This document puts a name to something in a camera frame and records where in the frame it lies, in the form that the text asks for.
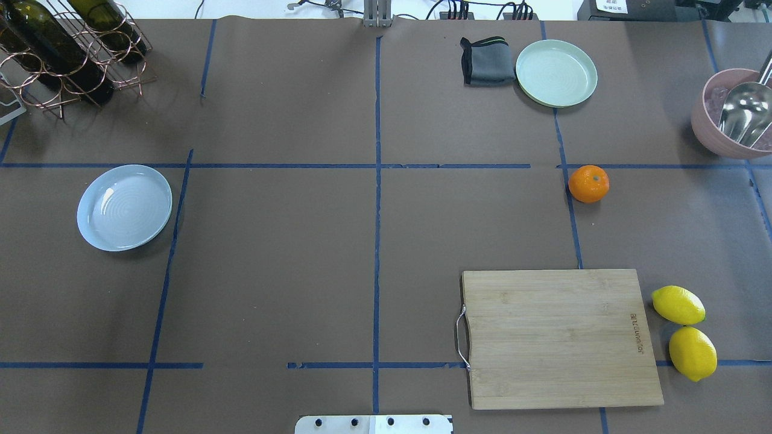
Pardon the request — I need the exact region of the upper yellow lemon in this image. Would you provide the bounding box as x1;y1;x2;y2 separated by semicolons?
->
651;285;706;326

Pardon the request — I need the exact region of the light green plate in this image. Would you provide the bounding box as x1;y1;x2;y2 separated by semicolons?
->
515;39;598;108

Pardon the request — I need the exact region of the black power strip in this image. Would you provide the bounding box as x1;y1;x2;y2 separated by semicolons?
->
425;1;538;21

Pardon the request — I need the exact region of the metal scoop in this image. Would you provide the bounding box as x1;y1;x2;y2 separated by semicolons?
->
718;53;771;148

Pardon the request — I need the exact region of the pink bowl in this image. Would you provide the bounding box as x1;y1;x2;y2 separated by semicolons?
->
691;68;770;160

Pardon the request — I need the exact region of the lower yellow lemon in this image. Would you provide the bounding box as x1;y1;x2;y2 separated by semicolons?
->
668;326;718;382

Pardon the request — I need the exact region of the light blue plate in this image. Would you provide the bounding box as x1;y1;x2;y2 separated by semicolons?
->
75;165;172;252

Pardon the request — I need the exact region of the yellow lemon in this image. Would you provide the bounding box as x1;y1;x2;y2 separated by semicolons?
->
651;285;706;326
668;326;718;382

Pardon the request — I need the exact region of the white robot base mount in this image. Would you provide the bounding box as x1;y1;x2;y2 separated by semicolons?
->
294;414;454;433

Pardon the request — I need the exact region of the bamboo cutting board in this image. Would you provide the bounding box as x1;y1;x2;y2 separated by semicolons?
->
461;269;664;411

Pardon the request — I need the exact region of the orange fruit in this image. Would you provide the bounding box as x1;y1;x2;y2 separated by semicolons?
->
568;165;610;203

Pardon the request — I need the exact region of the grey metal post bracket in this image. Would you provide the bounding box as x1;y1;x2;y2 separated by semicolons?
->
363;0;393;28

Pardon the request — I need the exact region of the copper wire wine rack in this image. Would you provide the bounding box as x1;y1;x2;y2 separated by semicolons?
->
2;1;157;118

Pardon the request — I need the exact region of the dark green wine bottle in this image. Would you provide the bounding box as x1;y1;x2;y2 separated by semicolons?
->
2;1;114;106

